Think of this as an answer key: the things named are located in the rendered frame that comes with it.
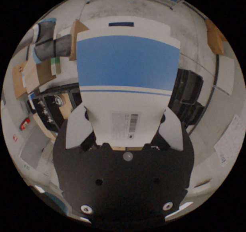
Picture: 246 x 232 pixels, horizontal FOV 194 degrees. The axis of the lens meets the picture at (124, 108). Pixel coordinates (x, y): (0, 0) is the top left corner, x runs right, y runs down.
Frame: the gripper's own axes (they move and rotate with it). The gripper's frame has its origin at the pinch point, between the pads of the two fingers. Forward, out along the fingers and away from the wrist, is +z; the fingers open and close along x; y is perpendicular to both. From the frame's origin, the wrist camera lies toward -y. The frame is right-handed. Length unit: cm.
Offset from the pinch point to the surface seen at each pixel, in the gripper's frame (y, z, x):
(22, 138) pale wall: 124, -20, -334
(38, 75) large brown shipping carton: -9, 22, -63
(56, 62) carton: -16, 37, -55
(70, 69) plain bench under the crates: -6, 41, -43
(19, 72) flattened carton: -67, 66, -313
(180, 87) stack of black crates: 6, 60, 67
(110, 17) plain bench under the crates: -45, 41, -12
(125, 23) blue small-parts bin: -35, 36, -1
